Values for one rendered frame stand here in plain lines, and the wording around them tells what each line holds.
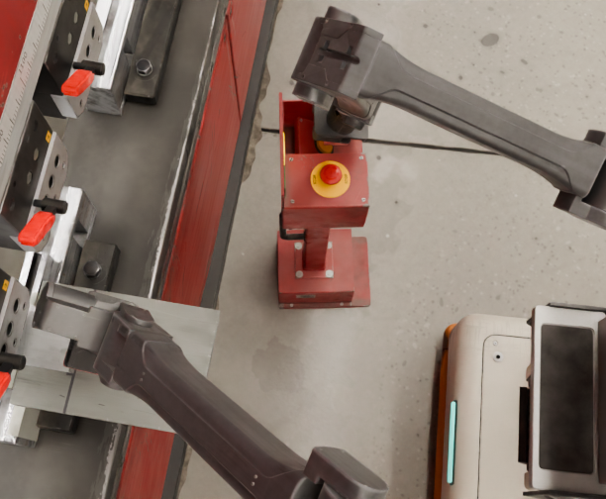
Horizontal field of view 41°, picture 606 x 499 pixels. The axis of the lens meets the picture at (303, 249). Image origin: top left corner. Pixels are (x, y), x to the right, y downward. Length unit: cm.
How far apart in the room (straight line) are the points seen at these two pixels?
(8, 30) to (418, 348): 152
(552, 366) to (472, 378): 77
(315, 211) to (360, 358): 78
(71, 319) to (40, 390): 26
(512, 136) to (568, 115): 160
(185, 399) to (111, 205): 64
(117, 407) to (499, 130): 63
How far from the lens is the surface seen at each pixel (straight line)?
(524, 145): 96
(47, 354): 121
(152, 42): 148
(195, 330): 118
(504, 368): 195
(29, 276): 126
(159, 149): 142
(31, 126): 105
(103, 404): 118
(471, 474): 191
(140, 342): 88
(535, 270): 233
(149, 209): 138
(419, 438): 218
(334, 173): 145
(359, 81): 88
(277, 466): 70
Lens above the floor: 215
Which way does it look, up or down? 72 degrees down
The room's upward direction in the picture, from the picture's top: 3 degrees clockwise
